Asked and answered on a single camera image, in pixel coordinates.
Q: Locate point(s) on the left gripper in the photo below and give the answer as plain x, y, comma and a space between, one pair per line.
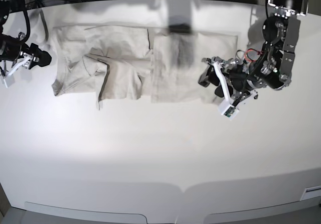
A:
232, 79

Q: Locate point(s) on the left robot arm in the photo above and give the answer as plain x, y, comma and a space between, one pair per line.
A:
280, 30

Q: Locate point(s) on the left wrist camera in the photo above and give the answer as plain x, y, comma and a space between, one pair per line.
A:
228, 110

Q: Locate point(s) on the white label sticker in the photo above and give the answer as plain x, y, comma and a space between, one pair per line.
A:
311, 192

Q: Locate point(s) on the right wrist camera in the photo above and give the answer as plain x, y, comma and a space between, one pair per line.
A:
8, 81

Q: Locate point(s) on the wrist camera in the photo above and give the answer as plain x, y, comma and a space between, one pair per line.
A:
8, 81
228, 110

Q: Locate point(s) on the beige T-shirt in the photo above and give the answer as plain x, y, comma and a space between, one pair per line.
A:
117, 62

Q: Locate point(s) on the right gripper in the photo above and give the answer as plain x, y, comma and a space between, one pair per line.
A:
16, 53

